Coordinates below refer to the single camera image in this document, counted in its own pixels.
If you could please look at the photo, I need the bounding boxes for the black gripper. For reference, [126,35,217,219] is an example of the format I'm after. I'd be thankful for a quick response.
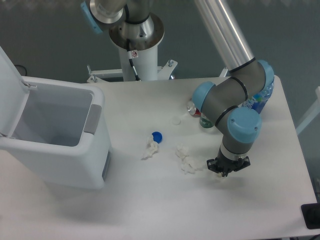
[206,152,251,177]

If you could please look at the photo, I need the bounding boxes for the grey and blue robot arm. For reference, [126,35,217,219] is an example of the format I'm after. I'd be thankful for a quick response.
[81,0,274,177]

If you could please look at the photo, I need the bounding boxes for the crumpled paper cluster middle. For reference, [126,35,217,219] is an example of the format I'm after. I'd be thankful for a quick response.
[175,144,207,174]

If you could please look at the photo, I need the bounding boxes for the clear green-label plastic bottle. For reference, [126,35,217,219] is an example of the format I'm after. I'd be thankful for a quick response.
[199,113,214,129]

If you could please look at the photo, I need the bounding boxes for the crushed red soda can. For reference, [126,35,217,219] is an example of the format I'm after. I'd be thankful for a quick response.
[186,100,201,117]

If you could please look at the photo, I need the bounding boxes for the blue plastic drink bottle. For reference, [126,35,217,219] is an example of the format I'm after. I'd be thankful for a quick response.
[242,79,274,114]

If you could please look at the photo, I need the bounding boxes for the white bottle cap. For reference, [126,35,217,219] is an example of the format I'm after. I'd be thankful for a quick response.
[171,116,181,126]

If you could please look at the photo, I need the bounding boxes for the blue bottle cap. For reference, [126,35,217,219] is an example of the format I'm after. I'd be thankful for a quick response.
[151,131,163,144]

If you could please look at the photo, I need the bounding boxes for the crumpled paper near blue cap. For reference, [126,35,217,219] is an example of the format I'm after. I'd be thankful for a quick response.
[141,134,159,160]

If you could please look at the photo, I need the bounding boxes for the black device at table edge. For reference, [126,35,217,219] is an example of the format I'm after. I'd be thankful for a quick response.
[301,203,320,230]

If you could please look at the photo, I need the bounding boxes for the white furniture piece right edge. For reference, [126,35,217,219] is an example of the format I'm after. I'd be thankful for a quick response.
[295,86,320,136]

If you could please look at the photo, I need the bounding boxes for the white open trash bin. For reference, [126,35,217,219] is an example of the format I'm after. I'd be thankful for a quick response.
[0,51,112,189]

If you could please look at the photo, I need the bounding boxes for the white metal base frame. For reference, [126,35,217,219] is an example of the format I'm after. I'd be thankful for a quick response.
[86,58,230,83]

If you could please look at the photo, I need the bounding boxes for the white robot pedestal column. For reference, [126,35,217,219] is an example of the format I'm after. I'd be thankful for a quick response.
[118,46,158,82]

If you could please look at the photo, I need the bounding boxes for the black cable on pedestal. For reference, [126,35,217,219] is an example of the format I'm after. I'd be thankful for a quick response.
[126,38,142,81]

